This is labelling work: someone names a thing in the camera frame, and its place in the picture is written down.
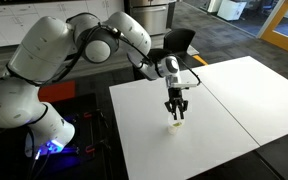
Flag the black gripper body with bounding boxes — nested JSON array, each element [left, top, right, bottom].
[[167, 87, 184, 105]]

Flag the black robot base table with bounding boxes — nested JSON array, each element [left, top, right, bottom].
[[0, 92, 118, 180]]

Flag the clear plastic cup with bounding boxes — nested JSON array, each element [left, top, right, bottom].
[[167, 114, 187, 135]]

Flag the black office chair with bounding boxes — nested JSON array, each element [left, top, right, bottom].
[[132, 48, 173, 81], [163, 28, 202, 73]]

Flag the stainless steel appliance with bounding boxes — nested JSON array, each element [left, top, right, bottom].
[[123, 0, 178, 37]]

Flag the red clamp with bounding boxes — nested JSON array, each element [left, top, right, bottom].
[[85, 144, 97, 154]]

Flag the small white box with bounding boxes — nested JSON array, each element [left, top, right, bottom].
[[206, 0, 222, 13]]

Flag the large white box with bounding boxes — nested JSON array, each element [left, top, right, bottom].
[[216, 0, 248, 22]]

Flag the orange floor mat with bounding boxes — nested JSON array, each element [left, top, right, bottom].
[[37, 79, 77, 103]]

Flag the orange door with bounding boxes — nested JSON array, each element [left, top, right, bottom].
[[260, 0, 288, 56]]

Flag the white cabinets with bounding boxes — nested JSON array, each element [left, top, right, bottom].
[[0, 0, 125, 49]]

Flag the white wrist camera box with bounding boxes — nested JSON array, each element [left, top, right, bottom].
[[174, 79, 199, 90]]

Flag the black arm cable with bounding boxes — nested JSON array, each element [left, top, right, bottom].
[[50, 23, 202, 86]]

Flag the black base cable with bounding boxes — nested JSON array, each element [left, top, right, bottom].
[[25, 128, 53, 180]]

